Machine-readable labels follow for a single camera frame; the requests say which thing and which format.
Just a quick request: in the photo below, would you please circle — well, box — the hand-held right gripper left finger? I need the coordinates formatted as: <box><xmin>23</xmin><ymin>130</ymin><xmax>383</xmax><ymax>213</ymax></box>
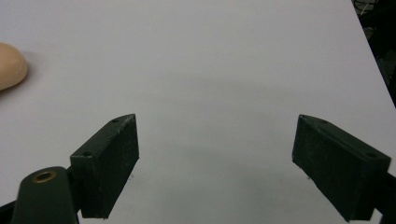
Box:
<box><xmin>69</xmin><ymin>113</ymin><xmax>140</xmax><ymax>219</ymax></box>

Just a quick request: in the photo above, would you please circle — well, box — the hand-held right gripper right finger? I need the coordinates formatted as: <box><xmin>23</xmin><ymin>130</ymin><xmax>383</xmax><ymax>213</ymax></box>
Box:
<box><xmin>291</xmin><ymin>114</ymin><xmax>392</xmax><ymax>222</ymax></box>

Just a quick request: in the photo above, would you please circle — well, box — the beige rounded object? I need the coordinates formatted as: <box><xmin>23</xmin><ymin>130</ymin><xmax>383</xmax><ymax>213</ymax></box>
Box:
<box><xmin>0</xmin><ymin>42</ymin><xmax>29</xmax><ymax>92</ymax></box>

